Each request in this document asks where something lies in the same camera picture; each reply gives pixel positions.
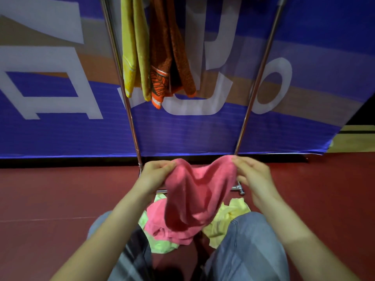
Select person's right hand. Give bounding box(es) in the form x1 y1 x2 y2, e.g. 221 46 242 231
232 156 279 208

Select person's left hand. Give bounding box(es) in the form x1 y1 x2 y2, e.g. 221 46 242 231
137 160 177 199

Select pink towel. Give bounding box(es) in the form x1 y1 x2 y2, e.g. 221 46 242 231
144 155 238 245

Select pale yellow towel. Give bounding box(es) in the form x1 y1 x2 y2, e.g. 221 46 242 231
202 197 251 249

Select light green towel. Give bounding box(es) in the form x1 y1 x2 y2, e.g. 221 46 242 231
138 194 179 254

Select metal towel rack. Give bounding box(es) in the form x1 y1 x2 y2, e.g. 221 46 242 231
99 0 289 196

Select orange brown patterned towel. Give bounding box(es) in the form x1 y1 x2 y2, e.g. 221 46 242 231
149 0 197 110

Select yellow patterned towel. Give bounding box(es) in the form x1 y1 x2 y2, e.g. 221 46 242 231
120 0 152 102

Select person's left forearm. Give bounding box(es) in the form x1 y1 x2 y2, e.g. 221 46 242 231
51 187 156 281

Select person's right forearm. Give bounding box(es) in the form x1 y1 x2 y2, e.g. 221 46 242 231
255 190 359 281

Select person's grey trousers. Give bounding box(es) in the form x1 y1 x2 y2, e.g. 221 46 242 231
87 211 291 281

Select blue printed banner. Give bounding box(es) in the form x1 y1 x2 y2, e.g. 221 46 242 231
0 0 375 159

